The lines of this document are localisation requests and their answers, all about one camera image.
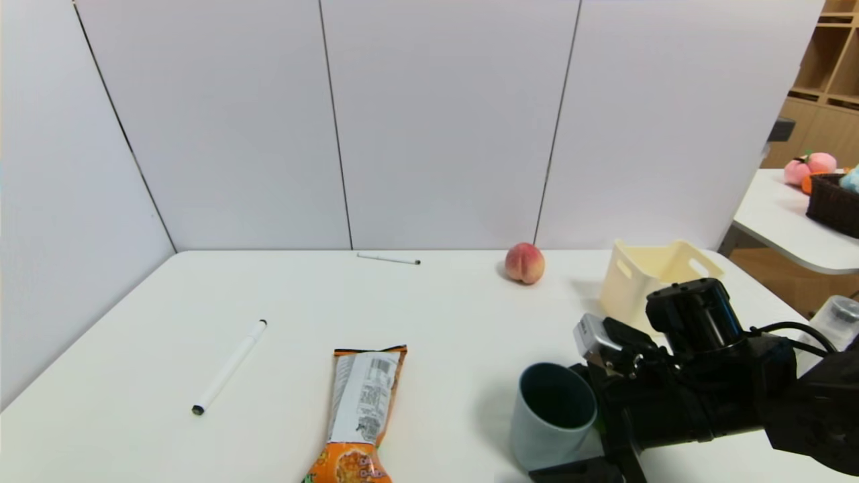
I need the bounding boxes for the thick white marker black caps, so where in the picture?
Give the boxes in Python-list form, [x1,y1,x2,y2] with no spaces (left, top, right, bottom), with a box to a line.
[193,319,268,415]

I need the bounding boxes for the wooden shelf cabinet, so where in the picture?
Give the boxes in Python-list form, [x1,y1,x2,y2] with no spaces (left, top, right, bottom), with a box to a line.
[760,0,859,170]

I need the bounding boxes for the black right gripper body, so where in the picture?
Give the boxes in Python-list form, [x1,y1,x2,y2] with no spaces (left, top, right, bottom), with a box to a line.
[585,364,713,483]

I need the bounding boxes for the orange snack bag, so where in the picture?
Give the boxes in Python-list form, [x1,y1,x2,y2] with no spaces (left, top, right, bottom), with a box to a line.
[302,345,409,483]

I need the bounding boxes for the white bottle grey cap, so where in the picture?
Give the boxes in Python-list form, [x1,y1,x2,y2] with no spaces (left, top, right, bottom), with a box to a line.
[799,295,859,376]

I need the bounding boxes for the cream plastic box with handles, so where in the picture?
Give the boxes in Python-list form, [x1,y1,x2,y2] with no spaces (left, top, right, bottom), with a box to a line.
[599,239,725,335]

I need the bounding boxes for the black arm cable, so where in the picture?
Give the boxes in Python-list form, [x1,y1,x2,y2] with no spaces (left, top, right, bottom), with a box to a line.
[748,321,840,356]

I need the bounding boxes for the white side table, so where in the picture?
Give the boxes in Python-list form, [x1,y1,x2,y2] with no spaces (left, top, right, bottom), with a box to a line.
[717,169,859,276]

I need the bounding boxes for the dark wicker basket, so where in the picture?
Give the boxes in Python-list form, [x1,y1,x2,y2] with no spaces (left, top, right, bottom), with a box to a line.
[805,174,859,240]

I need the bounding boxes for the pink plush peach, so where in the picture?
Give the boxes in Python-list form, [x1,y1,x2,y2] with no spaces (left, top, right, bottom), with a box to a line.
[782,153,837,187]

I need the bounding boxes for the thin white pen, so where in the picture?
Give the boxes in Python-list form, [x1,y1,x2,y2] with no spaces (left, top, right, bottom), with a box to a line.
[356,252,421,266]

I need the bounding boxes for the grey-blue cup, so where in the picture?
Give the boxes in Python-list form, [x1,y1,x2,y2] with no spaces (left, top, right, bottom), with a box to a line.
[508,362,599,472]

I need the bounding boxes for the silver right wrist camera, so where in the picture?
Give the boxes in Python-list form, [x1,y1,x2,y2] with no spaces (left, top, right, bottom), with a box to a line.
[574,313,626,368]

